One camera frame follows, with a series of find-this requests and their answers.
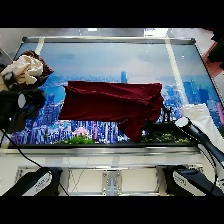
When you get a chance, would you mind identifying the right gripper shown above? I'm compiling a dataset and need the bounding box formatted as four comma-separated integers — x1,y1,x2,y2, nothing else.
145,120,178,134

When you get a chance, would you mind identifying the dark red garment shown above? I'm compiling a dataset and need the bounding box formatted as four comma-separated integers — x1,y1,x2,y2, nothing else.
58,79,165,144

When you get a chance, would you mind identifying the white garment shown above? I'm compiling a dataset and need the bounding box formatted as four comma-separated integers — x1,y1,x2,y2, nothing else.
182,103,224,155

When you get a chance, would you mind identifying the black garment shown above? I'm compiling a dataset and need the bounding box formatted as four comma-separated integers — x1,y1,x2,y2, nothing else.
0,87,48,134
207,29,224,70

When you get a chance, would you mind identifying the brown garment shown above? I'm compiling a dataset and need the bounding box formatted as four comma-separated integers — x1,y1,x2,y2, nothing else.
19,49,55,88

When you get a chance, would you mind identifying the cream garment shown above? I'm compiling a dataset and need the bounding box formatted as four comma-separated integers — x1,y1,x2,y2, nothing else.
0,54,45,92

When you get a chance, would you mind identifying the silver frame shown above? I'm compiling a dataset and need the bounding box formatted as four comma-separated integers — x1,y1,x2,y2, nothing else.
0,35,224,197

